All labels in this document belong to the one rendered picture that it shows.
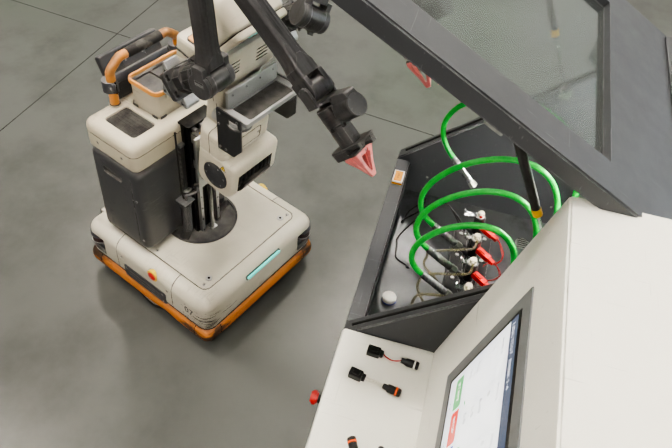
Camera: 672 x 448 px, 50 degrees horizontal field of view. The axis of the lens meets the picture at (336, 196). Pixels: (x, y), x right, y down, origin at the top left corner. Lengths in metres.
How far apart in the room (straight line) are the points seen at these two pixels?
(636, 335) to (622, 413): 0.14
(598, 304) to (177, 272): 1.85
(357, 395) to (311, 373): 1.16
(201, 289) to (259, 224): 0.38
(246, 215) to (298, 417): 0.81
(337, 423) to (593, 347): 0.67
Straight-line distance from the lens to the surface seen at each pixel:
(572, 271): 1.18
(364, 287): 1.83
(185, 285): 2.68
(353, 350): 1.69
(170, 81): 2.02
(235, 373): 2.78
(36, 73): 4.22
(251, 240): 2.80
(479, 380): 1.34
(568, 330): 1.11
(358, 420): 1.60
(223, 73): 1.93
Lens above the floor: 2.40
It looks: 45 degrees down
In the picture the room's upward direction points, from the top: 6 degrees clockwise
